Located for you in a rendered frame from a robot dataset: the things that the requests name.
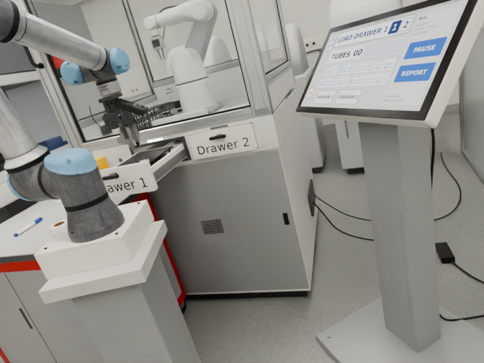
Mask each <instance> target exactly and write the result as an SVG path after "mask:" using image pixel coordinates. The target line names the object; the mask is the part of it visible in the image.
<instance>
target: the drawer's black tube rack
mask: <svg viewBox="0 0 484 363"><path fill-rule="evenodd" d="M171 148H173V146H169V147H165V148H158V149H154V150H150V151H143V152H139V153H137V154H136V155H134V156H133V157H131V158H129V159H128V160H126V161H124V162H123V163H121V164H120V165H118V166H124V165H128V164H133V163H140V161H141V160H146V159H149V161H151V166H152V165H154V164H155V163H156V162H157V161H159V160H161V159H162V158H163V157H164V156H166V155H167V153H165V152H167V151H169V153H170V152H171V151H170V149H171Z"/></svg>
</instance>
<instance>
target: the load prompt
mask: <svg viewBox="0 0 484 363"><path fill-rule="evenodd" d="M417 14H418V13H416V14H411V15H408V16H405V17H400V18H397V19H391V20H389V21H386V22H381V23H377V24H373V25H370V26H366V27H361V28H358V29H355V30H350V31H347V32H342V33H339V36H338V38H337V40H336V43H335V45H334V47H333V48H338V47H342V46H346V45H352V44H356V43H360V42H366V41H370V40H376V39H380V38H384V37H391V36H395V35H401V34H405V33H409V32H410V30H411V27H412V25H413V22H414V20H415V18H416V15H417Z"/></svg>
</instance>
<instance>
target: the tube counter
mask: <svg viewBox="0 0 484 363"><path fill-rule="evenodd" d="M406 38H407V37H401V38H397V39H393V40H386V41H382V42H375V43H371V44H367V45H360V46H356V48H355V50H354V53H353V55H352V57H351V60H356V59H361V58H371V57H376V56H381V55H390V54H396V53H400V52H401V50H402V48H403V46H404V43H405V41H406Z"/></svg>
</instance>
